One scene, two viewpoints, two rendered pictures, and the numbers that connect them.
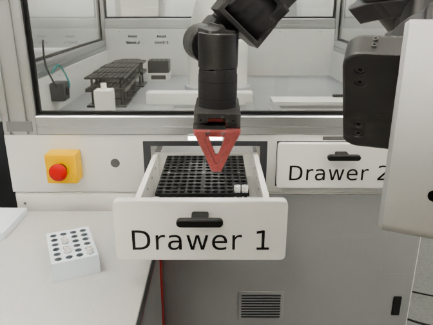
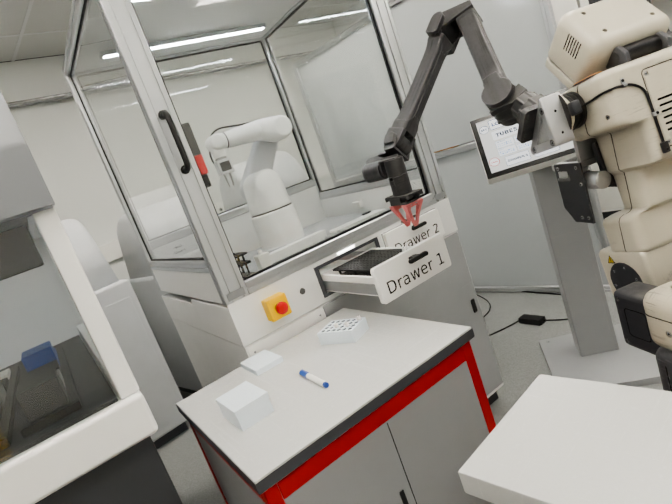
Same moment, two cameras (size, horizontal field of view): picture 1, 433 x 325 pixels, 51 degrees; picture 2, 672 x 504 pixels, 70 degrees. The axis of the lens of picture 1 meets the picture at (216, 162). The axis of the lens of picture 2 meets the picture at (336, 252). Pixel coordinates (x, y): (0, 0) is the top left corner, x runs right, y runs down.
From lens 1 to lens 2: 100 cm
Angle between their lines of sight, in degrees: 30
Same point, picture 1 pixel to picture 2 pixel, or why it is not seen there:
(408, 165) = (555, 128)
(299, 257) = (419, 301)
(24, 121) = (238, 288)
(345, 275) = (444, 300)
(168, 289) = not seen: hidden behind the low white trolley
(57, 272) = (355, 334)
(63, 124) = (263, 279)
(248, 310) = not seen: hidden behind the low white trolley
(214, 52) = (400, 166)
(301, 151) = (396, 233)
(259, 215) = (434, 245)
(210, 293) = not seen: hidden behind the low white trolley
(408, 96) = (548, 113)
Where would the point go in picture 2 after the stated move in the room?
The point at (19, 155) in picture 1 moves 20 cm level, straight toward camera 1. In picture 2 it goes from (241, 315) to (289, 308)
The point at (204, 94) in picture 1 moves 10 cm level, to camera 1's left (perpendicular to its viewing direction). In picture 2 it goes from (401, 188) to (375, 199)
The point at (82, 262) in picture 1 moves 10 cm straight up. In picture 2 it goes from (361, 324) to (350, 292)
